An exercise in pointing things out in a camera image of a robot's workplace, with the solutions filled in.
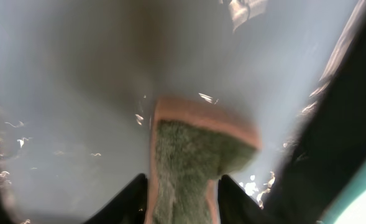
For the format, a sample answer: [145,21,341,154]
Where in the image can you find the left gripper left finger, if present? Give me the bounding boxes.
[84,174,148,224]

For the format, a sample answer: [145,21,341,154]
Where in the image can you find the black tray with water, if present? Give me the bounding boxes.
[0,1,366,223]

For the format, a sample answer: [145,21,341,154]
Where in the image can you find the light blue plate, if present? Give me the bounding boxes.
[318,162,366,224]

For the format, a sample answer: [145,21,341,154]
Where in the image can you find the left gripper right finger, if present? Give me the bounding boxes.
[217,175,270,224]

